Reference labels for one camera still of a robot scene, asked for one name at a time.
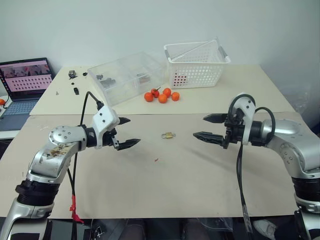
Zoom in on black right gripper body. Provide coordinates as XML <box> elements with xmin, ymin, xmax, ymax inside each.
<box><xmin>222</xmin><ymin>114</ymin><xmax>246</xmax><ymax>150</ymax></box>

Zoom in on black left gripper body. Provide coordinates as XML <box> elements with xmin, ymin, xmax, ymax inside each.
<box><xmin>101</xmin><ymin>126</ymin><xmax>120</xmax><ymax>151</ymax></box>

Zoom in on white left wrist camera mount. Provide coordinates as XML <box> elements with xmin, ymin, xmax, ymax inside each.
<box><xmin>91</xmin><ymin>104</ymin><xmax>120</xmax><ymax>150</ymax></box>

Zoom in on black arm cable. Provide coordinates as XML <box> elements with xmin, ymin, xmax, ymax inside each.
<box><xmin>66</xmin><ymin>91</ymin><xmax>105</xmax><ymax>240</ymax></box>
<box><xmin>228</xmin><ymin>93</ymin><xmax>277</xmax><ymax>237</ymax></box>

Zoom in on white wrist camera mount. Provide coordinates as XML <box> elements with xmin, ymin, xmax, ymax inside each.
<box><xmin>230</xmin><ymin>93</ymin><xmax>257</xmax><ymax>147</ymax></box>
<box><xmin>91</xmin><ymin>104</ymin><xmax>120</xmax><ymax>150</ymax></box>

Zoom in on white shoe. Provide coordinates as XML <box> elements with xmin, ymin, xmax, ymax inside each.
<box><xmin>252</xmin><ymin>219</ymin><xmax>279</xmax><ymax>240</ymax></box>

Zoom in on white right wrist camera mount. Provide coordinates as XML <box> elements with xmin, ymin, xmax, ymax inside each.
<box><xmin>230</xmin><ymin>93</ymin><xmax>257</xmax><ymax>147</ymax></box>

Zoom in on black parts in box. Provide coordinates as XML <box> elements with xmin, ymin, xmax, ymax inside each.
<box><xmin>96</xmin><ymin>73</ymin><xmax>117</xmax><ymax>89</ymax></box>

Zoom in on red tape on cable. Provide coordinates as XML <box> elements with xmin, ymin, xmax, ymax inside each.
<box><xmin>69</xmin><ymin>194</ymin><xmax>85</xmax><ymax>225</ymax></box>

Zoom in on open blue laptop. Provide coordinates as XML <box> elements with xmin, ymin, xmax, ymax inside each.
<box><xmin>0</xmin><ymin>57</ymin><xmax>57</xmax><ymax>132</ymax></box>

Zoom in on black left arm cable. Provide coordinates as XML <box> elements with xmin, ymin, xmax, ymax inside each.
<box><xmin>66</xmin><ymin>91</ymin><xmax>105</xmax><ymax>240</ymax></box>

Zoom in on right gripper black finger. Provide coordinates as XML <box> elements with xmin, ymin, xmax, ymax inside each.
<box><xmin>192</xmin><ymin>131</ymin><xmax>225</xmax><ymax>147</ymax></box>
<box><xmin>202</xmin><ymin>113</ymin><xmax>229</xmax><ymax>124</ymax></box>

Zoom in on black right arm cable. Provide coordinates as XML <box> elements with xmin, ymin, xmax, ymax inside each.
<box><xmin>228</xmin><ymin>93</ymin><xmax>277</xmax><ymax>237</ymax></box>

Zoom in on clear plastic compartment box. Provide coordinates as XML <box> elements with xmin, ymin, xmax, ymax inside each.
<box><xmin>87</xmin><ymin>51</ymin><xmax>166</xmax><ymax>107</ymax></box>

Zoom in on white perforated plastic basket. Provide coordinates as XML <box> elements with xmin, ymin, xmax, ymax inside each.
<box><xmin>163</xmin><ymin>36</ymin><xmax>231</xmax><ymax>89</ymax></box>

